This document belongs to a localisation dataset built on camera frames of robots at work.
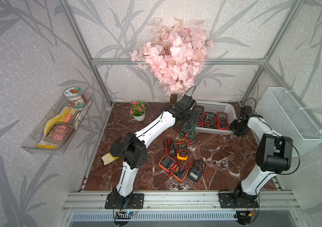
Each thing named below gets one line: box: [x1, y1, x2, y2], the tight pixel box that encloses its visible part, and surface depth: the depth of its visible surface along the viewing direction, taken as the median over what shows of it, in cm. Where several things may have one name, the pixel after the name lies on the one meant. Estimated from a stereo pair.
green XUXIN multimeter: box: [203, 112, 217, 129], surface depth 104 cm
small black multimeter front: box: [187, 159, 206, 183], surface depth 82 cm
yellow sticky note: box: [100, 152, 119, 166], surface depth 90 cm
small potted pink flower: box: [129, 99, 147, 122], surface depth 101 cm
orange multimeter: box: [158, 154, 185, 180], surface depth 84 cm
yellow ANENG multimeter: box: [176, 138, 188, 161], surface depth 89 cm
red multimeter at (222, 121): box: [216, 111, 230, 131], surface depth 104 cm
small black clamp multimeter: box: [163, 138, 176, 156], surface depth 93 cm
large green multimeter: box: [180, 111, 200, 139], surface depth 84 cm
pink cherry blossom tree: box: [130, 17, 215, 103], surface depth 71 cm
